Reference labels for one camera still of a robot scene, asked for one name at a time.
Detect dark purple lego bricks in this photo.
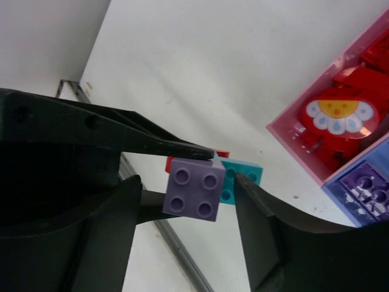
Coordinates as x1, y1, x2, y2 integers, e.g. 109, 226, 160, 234
340, 162, 388, 221

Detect dark blue bin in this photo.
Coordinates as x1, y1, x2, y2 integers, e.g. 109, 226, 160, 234
322, 145, 388, 227

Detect lavender square lego brick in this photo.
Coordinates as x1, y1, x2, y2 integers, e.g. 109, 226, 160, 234
163, 158, 225, 222

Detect red legos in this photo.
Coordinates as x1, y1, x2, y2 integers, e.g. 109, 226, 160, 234
360, 30, 389, 74

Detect pink bin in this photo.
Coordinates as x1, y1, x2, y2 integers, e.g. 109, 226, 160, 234
267, 11, 388, 186

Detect aluminium frame rail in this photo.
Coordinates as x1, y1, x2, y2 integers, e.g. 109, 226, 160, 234
56, 79, 213, 292

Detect red lego plate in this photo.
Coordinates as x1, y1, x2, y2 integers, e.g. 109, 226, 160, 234
165, 150, 231, 176

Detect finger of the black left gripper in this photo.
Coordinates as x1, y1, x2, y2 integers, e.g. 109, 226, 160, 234
1, 88, 214, 160
135, 190, 179, 225

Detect teal lego brick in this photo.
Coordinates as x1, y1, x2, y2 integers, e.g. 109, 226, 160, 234
219, 158, 263, 205

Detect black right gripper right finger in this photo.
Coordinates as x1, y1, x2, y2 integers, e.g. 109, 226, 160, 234
235, 177, 388, 291

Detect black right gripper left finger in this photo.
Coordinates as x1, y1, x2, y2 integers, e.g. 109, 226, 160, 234
0, 175, 143, 292

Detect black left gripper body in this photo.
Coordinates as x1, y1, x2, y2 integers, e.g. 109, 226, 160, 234
1, 142, 122, 231

